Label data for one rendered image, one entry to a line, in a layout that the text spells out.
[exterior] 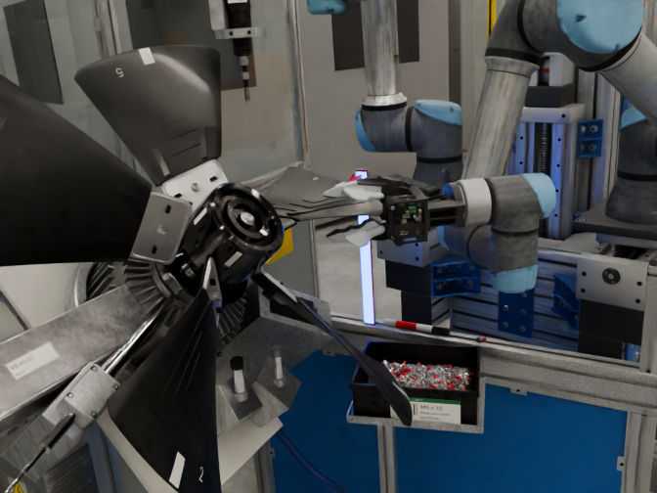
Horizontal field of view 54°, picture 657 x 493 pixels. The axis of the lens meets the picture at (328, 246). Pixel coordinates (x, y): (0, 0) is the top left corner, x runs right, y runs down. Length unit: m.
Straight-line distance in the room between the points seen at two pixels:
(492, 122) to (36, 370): 0.80
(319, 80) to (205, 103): 3.84
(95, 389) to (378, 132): 1.08
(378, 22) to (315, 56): 3.20
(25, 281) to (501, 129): 0.79
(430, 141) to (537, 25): 0.59
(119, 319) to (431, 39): 4.93
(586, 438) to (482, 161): 0.56
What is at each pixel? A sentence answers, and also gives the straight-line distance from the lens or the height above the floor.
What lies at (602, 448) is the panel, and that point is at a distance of 1.37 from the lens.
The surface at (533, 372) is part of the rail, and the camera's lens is 1.29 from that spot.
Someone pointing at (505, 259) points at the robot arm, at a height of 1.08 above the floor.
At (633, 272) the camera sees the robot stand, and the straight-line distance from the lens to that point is 1.36.
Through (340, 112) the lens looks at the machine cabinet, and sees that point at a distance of 4.98.
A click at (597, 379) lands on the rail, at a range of 1.27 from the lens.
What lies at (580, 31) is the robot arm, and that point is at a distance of 1.06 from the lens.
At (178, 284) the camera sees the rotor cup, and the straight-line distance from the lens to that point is 0.90.
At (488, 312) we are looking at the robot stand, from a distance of 1.67.
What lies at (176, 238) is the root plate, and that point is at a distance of 0.88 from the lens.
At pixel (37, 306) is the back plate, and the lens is 1.01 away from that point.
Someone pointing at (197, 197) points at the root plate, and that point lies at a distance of 0.95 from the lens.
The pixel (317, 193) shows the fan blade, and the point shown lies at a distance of 1.11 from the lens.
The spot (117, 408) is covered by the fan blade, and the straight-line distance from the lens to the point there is 0.65.
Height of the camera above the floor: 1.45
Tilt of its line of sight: 18 degrees down
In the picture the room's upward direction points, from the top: 4 degrees counter-clockwise
